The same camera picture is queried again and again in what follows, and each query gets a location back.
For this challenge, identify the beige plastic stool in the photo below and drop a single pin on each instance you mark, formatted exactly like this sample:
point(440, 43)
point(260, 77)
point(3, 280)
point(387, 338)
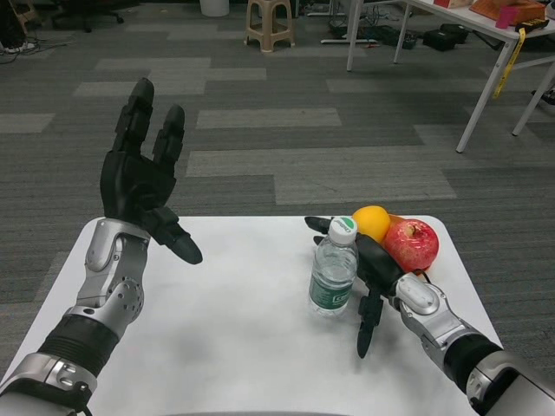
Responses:
point(269, 21)

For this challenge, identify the orange round plate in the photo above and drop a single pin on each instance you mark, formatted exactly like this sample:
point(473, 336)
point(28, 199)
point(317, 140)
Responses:
point(395, 217)

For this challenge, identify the pink cup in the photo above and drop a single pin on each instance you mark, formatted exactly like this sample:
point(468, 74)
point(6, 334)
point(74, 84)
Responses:
point(507, 16)

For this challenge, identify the clear plastic water bottle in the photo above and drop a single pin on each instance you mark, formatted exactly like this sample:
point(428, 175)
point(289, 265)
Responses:
point(331, 277)

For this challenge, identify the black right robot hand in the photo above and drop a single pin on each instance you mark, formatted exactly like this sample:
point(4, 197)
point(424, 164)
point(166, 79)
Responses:
point(379, 266)

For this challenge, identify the white power strip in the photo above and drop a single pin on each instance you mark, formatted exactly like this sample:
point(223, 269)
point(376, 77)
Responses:
point(17, 47)

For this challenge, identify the black office chair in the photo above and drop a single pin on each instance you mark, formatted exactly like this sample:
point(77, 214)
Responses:
point(86, 13)

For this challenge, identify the white waste bin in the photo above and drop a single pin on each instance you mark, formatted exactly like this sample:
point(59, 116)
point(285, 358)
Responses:
point(214, 5)

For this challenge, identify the black floor power adapters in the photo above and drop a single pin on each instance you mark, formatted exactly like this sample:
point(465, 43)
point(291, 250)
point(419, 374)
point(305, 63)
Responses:
point(392, 37)

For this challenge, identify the silver robot chest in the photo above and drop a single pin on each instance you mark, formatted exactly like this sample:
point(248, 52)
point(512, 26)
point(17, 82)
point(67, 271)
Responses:
point(260, 414)

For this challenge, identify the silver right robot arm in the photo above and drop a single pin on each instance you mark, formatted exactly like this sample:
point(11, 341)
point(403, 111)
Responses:
point(433, 320)

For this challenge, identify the red apple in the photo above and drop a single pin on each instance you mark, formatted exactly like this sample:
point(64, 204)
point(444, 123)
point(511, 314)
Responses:
point(412, 245)

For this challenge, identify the white desk foot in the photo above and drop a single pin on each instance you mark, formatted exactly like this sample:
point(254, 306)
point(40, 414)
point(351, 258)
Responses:
point(349, 41)

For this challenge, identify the orange tray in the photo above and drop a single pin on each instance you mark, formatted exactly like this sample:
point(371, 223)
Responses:
point(487, 8)

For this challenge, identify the white background table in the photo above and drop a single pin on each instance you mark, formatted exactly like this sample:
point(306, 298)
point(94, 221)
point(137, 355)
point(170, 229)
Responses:
point(485, 28)

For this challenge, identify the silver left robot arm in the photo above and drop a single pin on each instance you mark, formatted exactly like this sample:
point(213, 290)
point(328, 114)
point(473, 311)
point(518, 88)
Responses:
point(104, 290)

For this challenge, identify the black yellow hand tool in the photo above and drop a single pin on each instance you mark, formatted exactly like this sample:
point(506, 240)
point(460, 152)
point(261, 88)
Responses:
point(535, 24)

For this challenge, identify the black box on floor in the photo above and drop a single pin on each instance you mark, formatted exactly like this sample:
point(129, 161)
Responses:
point(444, 38)

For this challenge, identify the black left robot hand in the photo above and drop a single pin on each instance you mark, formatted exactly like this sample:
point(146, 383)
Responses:
point(132, 186)

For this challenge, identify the yellow orange fruit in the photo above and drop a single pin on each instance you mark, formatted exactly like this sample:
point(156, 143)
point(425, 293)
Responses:
point(370, 221)

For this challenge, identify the yellow measuring tape strip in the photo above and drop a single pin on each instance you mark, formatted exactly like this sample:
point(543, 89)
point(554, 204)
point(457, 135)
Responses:
point(511, 60)

